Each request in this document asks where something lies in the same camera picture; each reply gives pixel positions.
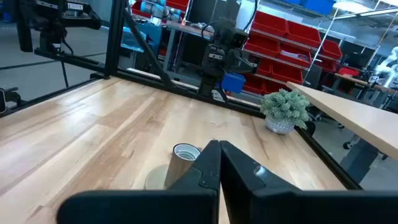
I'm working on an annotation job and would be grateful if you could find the black metal stand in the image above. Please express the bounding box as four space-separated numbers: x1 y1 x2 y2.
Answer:
34 48 108 74

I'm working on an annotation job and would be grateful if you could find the grey metal workbench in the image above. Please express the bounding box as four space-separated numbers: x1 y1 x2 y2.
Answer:
161 19 217 82

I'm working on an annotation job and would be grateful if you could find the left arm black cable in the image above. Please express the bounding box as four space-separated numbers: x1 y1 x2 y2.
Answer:
200 20 219 42

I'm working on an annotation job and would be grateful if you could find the black metal table frame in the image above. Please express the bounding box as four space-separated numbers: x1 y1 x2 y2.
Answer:
0 0 363 191

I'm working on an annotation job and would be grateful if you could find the metal lamp base with socket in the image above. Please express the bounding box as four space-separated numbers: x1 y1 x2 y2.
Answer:
144 142 201 190

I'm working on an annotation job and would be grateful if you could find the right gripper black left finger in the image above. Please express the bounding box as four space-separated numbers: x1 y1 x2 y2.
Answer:
57 139 222 224

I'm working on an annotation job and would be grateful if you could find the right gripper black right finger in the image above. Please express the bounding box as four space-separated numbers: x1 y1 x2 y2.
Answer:
220 140 398 224

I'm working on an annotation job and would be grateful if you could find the blue plastic storage bin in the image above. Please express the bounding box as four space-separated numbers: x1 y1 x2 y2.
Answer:
220 72 247 95
300 0 336 16

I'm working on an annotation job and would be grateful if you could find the light wooden desk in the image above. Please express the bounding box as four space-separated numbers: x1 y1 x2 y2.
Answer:
285 81 398 184

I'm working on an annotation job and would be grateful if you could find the green potted plant white pot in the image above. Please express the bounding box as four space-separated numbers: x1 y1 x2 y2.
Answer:
259 88 311 135

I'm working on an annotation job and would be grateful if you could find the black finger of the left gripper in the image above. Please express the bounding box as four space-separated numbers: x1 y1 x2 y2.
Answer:
235 64 255 75
238 55 259 68

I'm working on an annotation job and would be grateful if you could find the metal wire shelving rack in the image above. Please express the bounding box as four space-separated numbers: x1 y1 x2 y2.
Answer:
242 0 398 97

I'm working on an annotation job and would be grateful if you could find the white robot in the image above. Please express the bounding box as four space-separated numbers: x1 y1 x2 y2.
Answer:
374 46 398 88

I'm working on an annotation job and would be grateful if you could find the blue box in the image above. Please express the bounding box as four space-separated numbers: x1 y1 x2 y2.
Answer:
120 23 163 53

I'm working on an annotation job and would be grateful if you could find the red plastic storage bin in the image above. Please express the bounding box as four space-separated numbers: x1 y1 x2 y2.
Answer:
313 57 338 73
256 58 274 77
251 11 289 37
130 0 154 18
244 33 281 57
272 62 304 84
277 46 312 68
166 0 190 12
242 73 266 95
264 80 287 95
320 39 343 60
285 20 323 48

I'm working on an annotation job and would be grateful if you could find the dark wooden work desk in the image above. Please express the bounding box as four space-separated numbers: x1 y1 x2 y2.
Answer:
334 72 398 96

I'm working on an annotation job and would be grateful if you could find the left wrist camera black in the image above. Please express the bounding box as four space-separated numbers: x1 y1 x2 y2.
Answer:
229 30 249 50

